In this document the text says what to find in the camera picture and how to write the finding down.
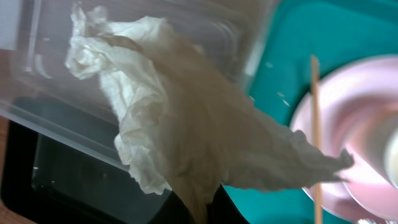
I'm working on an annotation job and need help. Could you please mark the white napkin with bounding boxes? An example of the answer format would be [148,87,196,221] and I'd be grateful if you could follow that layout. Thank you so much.
[65,3,354,223]

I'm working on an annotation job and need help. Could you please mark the wooden chopstick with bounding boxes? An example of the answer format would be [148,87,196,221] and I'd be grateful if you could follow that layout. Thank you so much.
[310,54,323,224]

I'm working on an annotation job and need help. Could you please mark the black tray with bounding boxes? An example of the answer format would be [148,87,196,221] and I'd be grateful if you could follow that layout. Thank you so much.
[0,96,249,224]

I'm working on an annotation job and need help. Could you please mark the large pink plate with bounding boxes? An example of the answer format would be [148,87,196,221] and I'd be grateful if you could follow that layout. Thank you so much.
[289,55,398,224]

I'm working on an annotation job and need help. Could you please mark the teal serving tray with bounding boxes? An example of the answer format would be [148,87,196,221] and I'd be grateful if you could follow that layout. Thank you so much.
[223,0,398,224]

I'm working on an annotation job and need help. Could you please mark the clear plastic bin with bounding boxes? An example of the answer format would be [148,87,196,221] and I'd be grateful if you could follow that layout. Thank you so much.
[1,0,278,168]

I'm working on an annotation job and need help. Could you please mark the small pink plate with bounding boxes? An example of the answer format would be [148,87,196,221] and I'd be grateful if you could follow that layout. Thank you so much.
[333,103,397,222]

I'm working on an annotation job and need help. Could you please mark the pale green cup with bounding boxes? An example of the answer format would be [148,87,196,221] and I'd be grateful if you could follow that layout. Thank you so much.
[358,124,397,189]

